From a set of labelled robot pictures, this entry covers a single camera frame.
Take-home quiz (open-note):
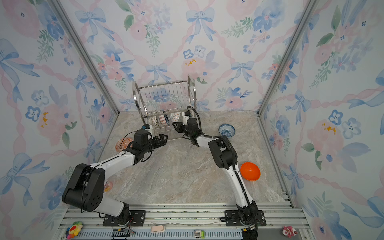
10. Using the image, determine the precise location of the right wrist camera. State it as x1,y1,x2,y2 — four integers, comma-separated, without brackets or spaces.
182,111,192,126

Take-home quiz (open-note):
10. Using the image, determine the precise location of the colourful flower toy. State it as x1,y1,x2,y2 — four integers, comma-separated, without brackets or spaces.
65,221,83,240

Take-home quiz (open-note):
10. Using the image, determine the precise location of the orange patterned bowl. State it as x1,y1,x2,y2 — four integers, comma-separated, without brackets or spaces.
115,137,133,153

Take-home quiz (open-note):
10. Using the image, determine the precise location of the white maroon patterned bowl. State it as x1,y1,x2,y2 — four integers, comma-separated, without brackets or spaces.
151,117,159,127

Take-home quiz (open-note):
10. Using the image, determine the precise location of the small green device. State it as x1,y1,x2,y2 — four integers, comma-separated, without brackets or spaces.
194,230,205,239

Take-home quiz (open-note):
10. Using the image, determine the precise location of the dark blue patterned bowl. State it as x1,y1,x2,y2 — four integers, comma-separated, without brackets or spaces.
159,114,170,127

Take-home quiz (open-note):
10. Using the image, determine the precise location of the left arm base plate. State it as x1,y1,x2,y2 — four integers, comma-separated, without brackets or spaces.
103,210,147,227

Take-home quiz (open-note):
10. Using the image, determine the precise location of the chrome wire dish rack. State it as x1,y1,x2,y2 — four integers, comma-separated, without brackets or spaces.
132,78,197,140

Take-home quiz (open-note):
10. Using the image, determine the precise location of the pink plush toy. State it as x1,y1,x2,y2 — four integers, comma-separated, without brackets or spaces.
282,226,298,238

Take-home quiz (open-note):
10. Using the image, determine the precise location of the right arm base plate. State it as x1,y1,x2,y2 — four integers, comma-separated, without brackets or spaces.
220,210,267,227

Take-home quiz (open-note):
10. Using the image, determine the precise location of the blue white floral bowl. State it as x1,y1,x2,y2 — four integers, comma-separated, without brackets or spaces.
218,124,236,138

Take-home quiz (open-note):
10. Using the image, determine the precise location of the pale green patterned bowl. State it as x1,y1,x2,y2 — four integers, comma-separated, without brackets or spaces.
171,112,181,123

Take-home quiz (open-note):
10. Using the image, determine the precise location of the plain orange bowl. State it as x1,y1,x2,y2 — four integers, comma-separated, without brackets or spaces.
240,162,261,182

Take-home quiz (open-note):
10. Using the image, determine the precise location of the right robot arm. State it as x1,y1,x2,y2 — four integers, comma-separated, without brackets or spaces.
173,117,267,230

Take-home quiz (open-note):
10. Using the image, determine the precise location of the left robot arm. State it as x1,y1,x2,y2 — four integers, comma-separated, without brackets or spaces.
62,129,168,226

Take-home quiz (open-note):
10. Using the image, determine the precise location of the pink white cup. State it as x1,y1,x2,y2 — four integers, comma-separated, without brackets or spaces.
104,181,114,193

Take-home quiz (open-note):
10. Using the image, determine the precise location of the pink eraser block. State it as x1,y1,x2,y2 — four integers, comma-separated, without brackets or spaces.
151,225,166,233

